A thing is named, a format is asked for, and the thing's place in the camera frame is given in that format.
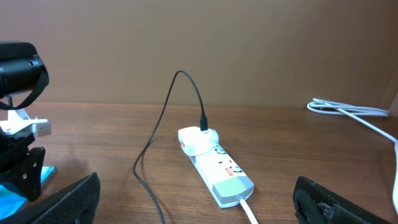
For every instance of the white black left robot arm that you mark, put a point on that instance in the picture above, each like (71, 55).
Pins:
(23, 78)

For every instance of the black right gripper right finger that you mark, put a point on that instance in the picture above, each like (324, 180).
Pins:
(315, 204)

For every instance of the white USB charger plug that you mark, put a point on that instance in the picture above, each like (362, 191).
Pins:
(195, 142)

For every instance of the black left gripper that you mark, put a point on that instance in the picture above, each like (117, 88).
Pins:
(21, 167)

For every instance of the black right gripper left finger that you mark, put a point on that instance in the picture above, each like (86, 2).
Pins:
(75, 204)

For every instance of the white power strip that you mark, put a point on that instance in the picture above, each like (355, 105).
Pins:
(225, 180)

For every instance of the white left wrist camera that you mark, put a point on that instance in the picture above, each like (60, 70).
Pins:
(19, 121)

